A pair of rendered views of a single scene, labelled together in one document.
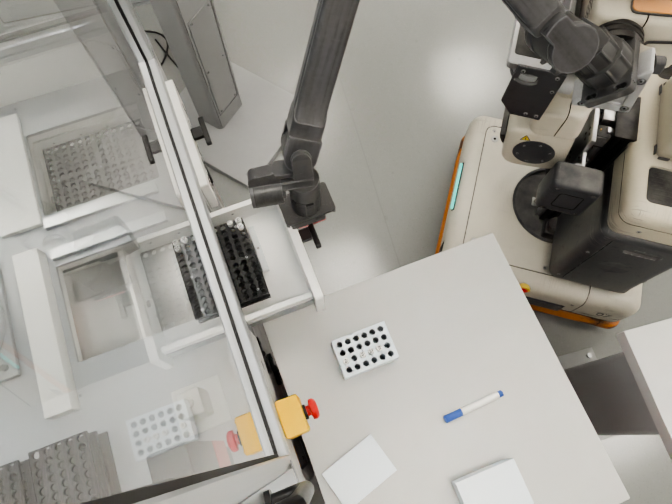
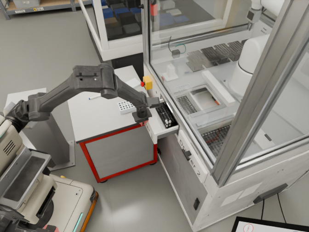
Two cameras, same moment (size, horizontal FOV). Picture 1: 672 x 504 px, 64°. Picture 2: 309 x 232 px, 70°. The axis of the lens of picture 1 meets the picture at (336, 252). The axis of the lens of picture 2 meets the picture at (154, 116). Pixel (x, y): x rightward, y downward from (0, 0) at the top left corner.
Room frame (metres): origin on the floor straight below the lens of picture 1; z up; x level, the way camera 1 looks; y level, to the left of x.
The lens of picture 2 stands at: (1.25, 0.12, 1.93)
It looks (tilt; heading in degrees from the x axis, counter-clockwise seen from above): 50 degrees down; 180
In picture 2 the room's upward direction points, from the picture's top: straight up
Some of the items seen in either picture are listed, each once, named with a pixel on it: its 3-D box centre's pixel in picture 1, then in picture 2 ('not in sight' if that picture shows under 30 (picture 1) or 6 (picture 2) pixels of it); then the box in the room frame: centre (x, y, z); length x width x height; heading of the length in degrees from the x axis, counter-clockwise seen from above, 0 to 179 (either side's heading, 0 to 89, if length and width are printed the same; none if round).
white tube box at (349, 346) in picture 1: (364, 350); (127, 106); (0.18, -0.06, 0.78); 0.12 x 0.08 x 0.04; 111
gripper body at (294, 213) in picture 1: (305, 199); (141, 112); (0.44, 0.06, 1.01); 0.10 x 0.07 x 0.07; 111
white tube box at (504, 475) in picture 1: (491, 491); not in sight; (-0.10, -0.31, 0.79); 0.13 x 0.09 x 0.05; 111
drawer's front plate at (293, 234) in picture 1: (296, 243); (146, 121); (0.39, 0.08, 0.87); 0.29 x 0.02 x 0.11; 21
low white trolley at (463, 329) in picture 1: (412, 412); (115, 128); (0.07, -0.21, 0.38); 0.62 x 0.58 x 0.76; 21
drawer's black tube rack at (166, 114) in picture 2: (207, 277); (176, 112); (0.32, 0.27, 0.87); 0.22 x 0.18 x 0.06; 111
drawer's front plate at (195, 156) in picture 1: (191, 143); (191, 155); (0.64, 0.33, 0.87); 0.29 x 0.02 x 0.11; 21
